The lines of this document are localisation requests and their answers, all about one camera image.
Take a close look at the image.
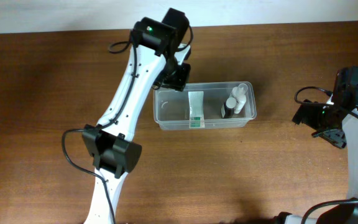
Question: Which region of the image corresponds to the white green tube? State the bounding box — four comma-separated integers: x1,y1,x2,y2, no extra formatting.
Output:
188,91,204,129

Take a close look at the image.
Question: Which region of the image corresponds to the dark bottle white cap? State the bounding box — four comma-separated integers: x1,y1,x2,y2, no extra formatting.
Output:
221,97,237,119

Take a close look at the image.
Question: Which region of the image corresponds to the clear white spray bottle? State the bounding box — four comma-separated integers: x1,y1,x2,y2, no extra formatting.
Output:
231,83,248,114

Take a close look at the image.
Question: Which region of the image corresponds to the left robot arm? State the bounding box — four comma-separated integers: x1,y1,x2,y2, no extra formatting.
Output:
82,8,191,223

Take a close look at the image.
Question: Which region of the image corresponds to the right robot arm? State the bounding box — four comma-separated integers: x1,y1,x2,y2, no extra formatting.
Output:
273,66,358,224

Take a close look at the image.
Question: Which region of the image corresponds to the clear plastic container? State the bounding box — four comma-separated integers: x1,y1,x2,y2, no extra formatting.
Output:
154,82,257,131

